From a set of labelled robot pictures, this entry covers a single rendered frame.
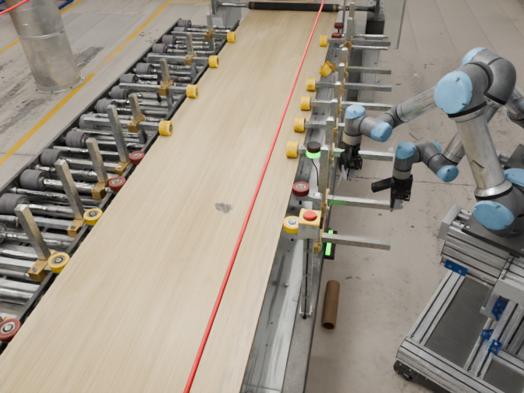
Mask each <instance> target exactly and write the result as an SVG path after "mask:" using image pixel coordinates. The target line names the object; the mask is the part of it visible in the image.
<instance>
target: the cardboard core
mask: <svg viewBox="0 0 524 393"><path fill-rule="evenodd" d="M339 289H340V284H339V282H338V281H335V280H330V281H328V282H327V288H326V293H325V300H324V312H323V317H322V324H321V326H322V327H323V328H324V329H326V330H334V329H335V328H336V320H337V312H338V297H339Z"/></svg>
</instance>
